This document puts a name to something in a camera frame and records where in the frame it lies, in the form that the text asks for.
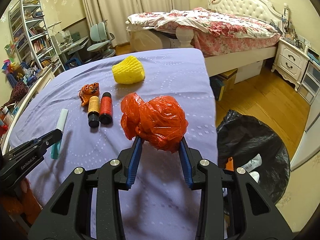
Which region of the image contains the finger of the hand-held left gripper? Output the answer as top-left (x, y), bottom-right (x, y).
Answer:
top-left (7, 129), bottom-right (62, 156)

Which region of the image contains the colourful paper pinwheel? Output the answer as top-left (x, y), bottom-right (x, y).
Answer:
top-left (2, 44), bottom-right (22, 74)

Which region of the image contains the white low cabinet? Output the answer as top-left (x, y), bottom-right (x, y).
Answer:
top-left (0, 67), bottom-right (57, 155)

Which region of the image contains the white nightstand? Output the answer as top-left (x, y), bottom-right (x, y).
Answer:
top-left (271, 39), bottom-right (310, 92)

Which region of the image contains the person's left hand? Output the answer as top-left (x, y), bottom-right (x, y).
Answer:
top-left (20, 179), bottom-right (30, 195)

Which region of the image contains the pile of books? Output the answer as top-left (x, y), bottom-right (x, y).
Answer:
top-left (306, 46), bottom-right (320, 67)

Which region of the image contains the white sliding wardrobe door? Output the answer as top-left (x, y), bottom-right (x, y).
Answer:
top-left (290, 100), bottom-right (320, 172)

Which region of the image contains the white tissue wad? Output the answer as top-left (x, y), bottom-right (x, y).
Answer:
top-left (240, 154), bottom-right (262, 182)

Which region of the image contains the white storage box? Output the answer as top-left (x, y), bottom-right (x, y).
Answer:
top-left (236, 59), bottom-right (264, 84)

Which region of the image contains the red plastic bag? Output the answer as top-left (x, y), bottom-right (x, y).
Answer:
top-left (120, 92), bottom-right (189, 153)

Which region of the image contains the floral blanket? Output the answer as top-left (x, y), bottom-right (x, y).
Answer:
top-left (127, 7), bottom-right (282, 55)

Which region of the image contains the yellow foam fruit net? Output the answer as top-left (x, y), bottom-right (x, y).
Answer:
top-left (112, 56), bottom-right (146, 84)

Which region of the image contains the yellow label brown bottle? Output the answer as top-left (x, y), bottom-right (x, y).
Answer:
top-left (87, 96), bottom-right (100, 127)

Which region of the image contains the red label brown bottle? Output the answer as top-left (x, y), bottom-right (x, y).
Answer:
top-left (99, 92), bottom-right (113, 125)

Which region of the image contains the blue plastic stool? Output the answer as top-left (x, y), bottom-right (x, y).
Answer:
top-left (64, 59), bottom-right (83, 71)

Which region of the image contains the cardboard box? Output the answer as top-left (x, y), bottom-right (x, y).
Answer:
top-left (210, 69), bottom-right (238, 102)

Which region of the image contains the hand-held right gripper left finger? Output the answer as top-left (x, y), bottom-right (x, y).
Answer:
top-left (27, 136), bottom-right (143, 240)

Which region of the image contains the clear plastic drawer unit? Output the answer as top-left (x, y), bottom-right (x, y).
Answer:
top-left (297, 60), bottom-right (320, 105)

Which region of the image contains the clutter of small items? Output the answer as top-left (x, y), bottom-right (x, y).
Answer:
top-left (280, 2), bottom-right (313, 53)

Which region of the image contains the bin with black bag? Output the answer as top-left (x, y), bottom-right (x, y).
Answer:
top-left (216, 109), bottom-right (291, 205)

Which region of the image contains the grey study desk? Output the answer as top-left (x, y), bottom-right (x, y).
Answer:
top-left (49, 29), bottom-right (89, 68)

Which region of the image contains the person's left forearm orange sleeve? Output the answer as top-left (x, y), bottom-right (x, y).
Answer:
top-left (0, 187), bottom-right (43, 227)

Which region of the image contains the teal and white tube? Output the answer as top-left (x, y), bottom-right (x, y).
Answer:
top-left (51, 109), bottom-right (69, 159)

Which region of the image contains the orange wrapper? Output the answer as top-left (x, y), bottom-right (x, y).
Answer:
top-left (79, 82), bottom-right (100, 106)

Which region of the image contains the white bed with tufted headboard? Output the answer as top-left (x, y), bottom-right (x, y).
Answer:
top-left (126, 0), bottom-right (288, 77)

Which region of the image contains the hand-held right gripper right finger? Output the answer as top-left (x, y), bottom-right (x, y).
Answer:
top-left (179, 137), bottom-right (293, 240)

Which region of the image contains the white bookshelf with books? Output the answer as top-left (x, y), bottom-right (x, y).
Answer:
top-left (7, 0), bottom-right (63, 73)

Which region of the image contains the pale blue desk chair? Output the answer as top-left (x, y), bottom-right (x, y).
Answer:
top-left (86, 22), bottom-right (117, 58)

